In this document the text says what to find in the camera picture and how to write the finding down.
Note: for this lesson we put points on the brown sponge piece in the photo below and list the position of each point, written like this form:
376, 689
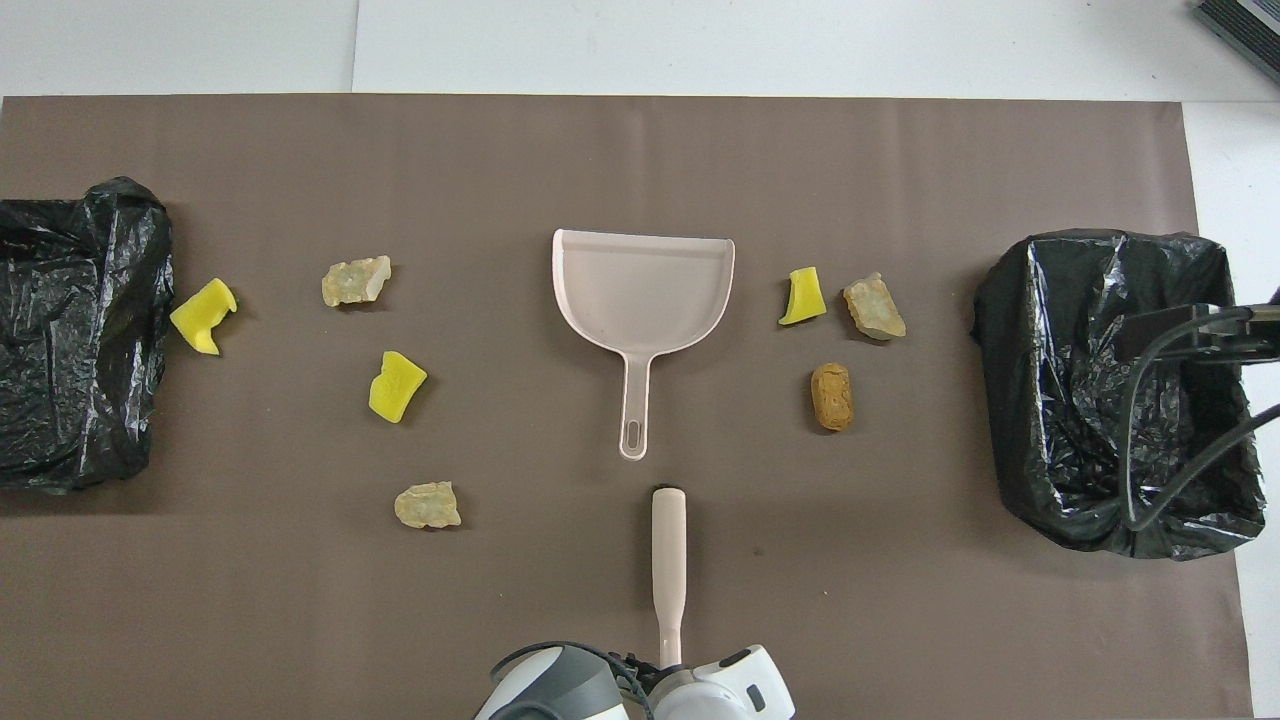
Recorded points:
832, 397

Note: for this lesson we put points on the pink plastic dustpan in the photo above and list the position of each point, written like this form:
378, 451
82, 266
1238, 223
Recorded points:
640, 290

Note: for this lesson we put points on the beige hand brush black bristles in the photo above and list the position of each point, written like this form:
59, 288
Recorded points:
668, 540

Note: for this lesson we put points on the yellow notched sponge piece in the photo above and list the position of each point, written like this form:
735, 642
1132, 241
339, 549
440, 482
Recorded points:
203, 318

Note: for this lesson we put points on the open bin with black bag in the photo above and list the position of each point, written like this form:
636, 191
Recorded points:
1080, 330

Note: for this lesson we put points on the bin wrapped in black bag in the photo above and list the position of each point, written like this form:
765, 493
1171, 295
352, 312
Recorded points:
70, 330

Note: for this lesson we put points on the dark grey ribbed device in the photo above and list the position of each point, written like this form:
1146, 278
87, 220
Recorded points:
1250, 25

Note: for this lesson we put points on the brown paper table mat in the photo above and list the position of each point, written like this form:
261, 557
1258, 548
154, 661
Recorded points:
640, 160

